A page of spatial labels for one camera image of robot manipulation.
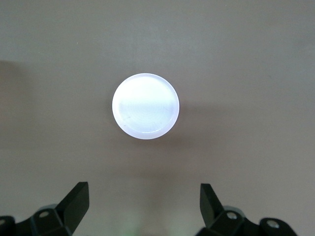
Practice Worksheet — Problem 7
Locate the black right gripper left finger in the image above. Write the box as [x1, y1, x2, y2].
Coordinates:
[0, 181, 89, 236]

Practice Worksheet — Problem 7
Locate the pink round plate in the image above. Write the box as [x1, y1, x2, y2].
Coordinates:
[112, 72, 180, 140]

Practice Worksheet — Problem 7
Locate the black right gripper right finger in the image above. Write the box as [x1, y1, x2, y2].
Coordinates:
[199, 182, 297, 236]

